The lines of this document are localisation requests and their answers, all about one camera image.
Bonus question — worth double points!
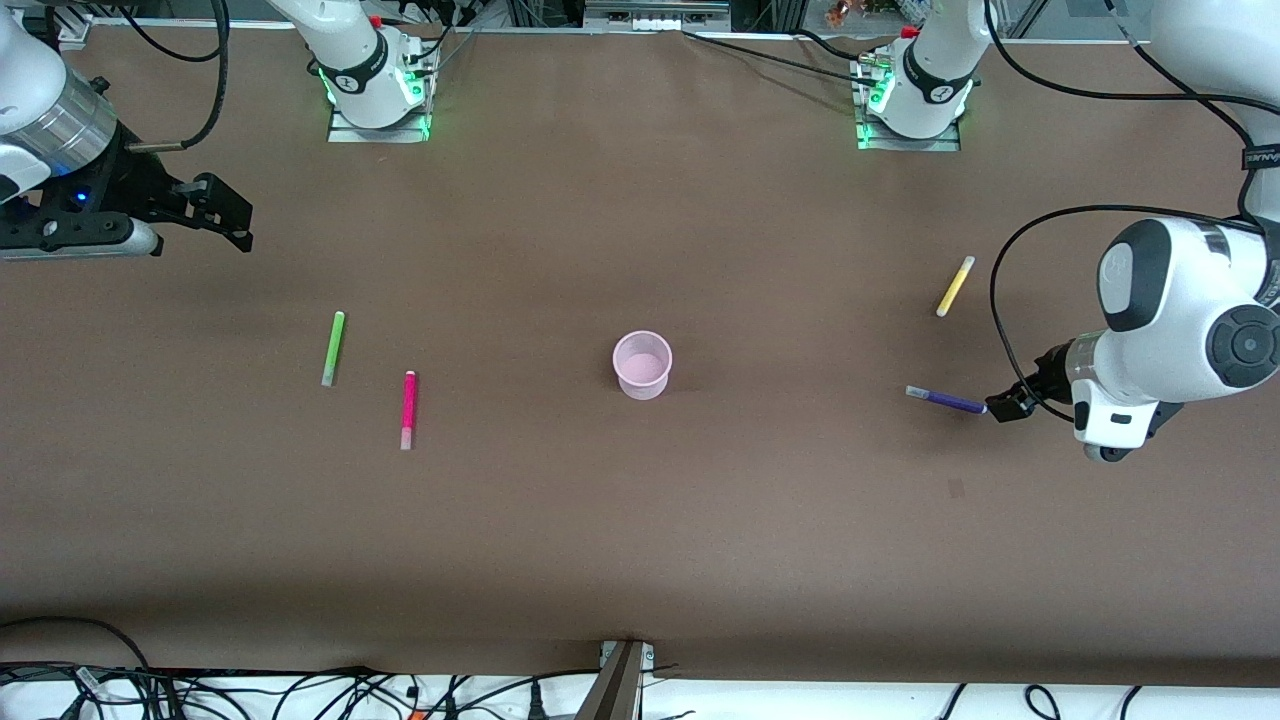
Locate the yellow highlighter pen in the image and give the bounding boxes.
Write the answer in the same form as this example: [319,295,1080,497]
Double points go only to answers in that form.
[936,256,976,318]

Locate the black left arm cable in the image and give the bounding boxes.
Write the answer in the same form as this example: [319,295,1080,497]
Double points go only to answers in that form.
[984,0,1280,423]

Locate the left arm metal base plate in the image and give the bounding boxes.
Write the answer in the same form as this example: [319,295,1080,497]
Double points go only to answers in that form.
[857,112,962,153]

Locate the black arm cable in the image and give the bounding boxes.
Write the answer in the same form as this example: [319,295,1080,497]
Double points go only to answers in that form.
[984,0,1280,423]
[115,0,231,153]

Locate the thick black looped floor cable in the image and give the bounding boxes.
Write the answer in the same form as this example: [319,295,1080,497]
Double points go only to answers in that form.
[0,616,153,675]

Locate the brown paper table cover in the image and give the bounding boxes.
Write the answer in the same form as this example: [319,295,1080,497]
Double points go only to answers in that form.
[0,24,1280,689]

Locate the metal table edge bracket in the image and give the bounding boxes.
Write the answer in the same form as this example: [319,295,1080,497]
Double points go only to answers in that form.
[578,640,657,720]

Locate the purple marker pen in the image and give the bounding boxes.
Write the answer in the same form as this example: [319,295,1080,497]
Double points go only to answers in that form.
[905,385,991,415]

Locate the tangled black floor cables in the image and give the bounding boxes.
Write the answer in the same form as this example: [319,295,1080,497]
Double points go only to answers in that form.
[0,662,603,720]

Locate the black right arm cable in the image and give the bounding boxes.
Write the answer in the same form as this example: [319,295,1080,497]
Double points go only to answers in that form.
[115,0,231,153]

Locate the green highlighter pen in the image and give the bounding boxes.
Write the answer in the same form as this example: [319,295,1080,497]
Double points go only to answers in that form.
[321,311,346,388]

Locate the grey power strip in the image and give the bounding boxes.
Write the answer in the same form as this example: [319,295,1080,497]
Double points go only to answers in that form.
[584,0,732,32]

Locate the pink cup pen holder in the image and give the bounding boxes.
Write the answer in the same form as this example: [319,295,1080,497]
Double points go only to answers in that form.
[612,331,673,401]

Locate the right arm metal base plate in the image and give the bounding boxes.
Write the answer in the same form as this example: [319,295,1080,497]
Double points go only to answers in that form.
[327,98,432,144]

